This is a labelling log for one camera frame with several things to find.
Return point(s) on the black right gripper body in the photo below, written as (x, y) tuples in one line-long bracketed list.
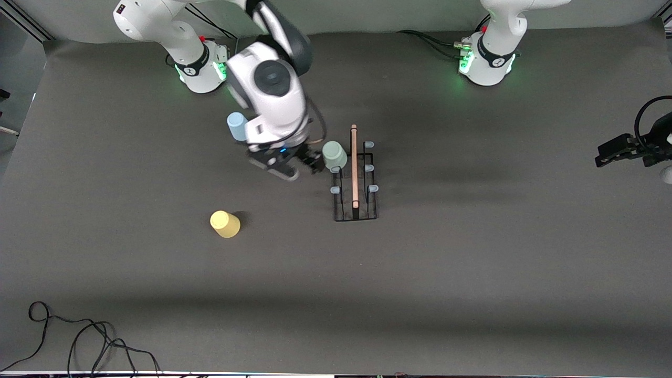
[(304, 154)]

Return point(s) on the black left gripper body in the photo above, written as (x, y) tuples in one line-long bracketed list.
[(647, 144)]

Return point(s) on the pale green plastic cup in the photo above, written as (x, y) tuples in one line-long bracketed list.
[(334, 156)]

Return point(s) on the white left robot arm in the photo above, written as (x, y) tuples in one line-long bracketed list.
[(493, 50)]

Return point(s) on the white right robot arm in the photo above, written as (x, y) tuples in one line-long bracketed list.
[(273, 89)]

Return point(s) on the light blue plastic cup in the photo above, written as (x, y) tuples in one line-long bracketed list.
[(236, 127)]

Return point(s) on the yellow plastic cup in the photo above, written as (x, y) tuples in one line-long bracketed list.
[(225, 224)]

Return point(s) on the aluminium frame rail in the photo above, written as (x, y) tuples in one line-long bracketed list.
[(26, 23), (664, 21)]

